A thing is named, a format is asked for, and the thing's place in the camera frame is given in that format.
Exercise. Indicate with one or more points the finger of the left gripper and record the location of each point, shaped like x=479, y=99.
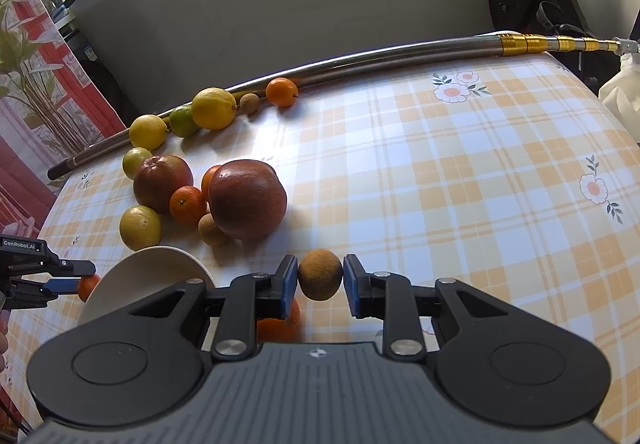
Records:
x=71, y=268
x=62, y=286

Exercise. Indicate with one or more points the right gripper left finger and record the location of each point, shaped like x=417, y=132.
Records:
x=250, y=298

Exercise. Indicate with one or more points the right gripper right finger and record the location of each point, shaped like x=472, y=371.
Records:
x=391, y=298

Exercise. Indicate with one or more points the small orange tangerine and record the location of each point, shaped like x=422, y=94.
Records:
x=86, y=285

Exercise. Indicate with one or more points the small brown longan fruit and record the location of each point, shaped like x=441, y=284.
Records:
x=320, y=274

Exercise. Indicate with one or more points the person's left hand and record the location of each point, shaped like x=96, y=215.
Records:
x=4, y=343

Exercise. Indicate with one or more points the large orange tangerine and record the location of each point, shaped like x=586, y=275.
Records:
x=274, y=330

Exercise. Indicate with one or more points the brown longan beside apple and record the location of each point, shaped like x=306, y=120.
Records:
x=211, y=234

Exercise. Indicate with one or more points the cream round plate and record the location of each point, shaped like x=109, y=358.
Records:
x=139, y=275

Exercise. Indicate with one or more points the yellow-green round citrus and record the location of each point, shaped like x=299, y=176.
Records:
x=140, y=227

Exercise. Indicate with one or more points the large dark red apple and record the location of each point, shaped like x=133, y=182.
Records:
x=247, y=199

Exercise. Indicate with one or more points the tangerine front of apples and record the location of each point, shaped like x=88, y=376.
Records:
x=187, y=205

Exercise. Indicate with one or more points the tangerine behind apple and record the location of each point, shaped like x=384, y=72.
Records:
x=207, y=179

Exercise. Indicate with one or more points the yellow-green citrus far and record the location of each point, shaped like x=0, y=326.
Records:
x=133, y=159

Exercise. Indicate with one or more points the red floral curtain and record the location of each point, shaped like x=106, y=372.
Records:
x=50, y=110

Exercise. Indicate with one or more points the yellow lemon left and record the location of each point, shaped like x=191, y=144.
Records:
x=148, y=131

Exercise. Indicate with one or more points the checked floral tablecloth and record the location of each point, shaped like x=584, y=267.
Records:
x=507, y=173

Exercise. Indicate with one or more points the green lime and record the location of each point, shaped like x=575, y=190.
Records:
x=182, y=123

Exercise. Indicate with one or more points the large yellow lemon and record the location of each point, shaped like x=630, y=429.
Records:
x=213, y=108

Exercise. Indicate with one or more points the small brown longan by pole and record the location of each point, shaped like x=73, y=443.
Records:
x=249, y=104

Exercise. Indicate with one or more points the small tangerine near pole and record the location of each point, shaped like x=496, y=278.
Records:
x=281, y=92

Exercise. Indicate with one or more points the long metal pole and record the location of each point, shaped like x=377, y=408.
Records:
x=452, y=49

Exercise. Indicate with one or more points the white plastic bag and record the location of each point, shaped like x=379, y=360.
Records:
x=621, y=94

